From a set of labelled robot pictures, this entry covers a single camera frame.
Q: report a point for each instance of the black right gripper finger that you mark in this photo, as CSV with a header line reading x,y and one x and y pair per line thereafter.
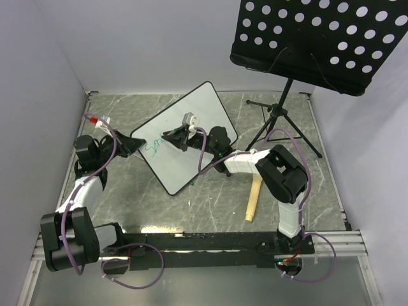
x,y
177,132
176,141

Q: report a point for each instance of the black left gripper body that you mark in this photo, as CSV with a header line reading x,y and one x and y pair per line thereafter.
x,y
106,150

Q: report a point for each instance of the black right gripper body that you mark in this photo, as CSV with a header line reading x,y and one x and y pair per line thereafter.
x,y
195,141

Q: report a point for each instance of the white whiteboard with black frame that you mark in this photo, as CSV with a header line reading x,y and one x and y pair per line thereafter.
x,y
170,152

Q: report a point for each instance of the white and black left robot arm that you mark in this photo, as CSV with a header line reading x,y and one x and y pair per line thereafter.
x,y
69,236

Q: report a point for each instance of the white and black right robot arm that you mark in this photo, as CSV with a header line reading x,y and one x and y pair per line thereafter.
x,y
287,178

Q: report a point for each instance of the beige microphone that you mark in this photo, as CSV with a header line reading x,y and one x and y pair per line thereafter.
x,y
253,198

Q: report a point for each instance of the black perforated music stand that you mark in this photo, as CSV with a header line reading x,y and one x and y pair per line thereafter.
x,y
352,48

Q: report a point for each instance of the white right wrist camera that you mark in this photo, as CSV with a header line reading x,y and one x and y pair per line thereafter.
x,y
190,121

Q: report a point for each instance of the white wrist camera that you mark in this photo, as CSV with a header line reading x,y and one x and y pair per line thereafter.
x,y
190,121
101,125

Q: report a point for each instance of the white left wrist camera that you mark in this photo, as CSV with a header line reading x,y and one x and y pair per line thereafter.
x,y
101,125

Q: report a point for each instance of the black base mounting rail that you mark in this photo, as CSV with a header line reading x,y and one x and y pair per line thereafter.
x,y
190,250

